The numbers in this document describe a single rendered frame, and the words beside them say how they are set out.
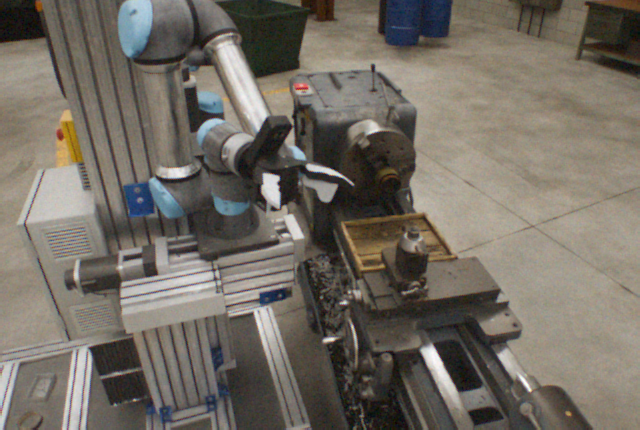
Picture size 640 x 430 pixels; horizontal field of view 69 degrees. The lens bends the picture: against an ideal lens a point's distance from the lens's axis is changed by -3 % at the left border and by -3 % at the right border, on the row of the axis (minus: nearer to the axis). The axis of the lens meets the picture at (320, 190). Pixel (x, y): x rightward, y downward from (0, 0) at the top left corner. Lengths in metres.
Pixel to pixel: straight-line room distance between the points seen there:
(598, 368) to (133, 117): 2.44
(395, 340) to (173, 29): 0.99
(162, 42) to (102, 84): 0.32
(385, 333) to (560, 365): 1.50
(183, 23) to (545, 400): 1.07
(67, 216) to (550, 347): 2.36
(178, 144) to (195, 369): 1.06
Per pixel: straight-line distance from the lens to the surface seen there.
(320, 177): 0.80
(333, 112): 1.96
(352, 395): 1.73
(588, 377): 2.80
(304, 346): 2.60
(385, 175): 1.78
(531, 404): 1.08
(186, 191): 1.23
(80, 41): 1.34
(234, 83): 1.09
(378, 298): 1.46
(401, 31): 8.31
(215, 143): 0.93
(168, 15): 1.10
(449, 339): 1.56
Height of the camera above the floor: 1.96
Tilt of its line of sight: 31 degrees down
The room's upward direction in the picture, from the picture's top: straight up
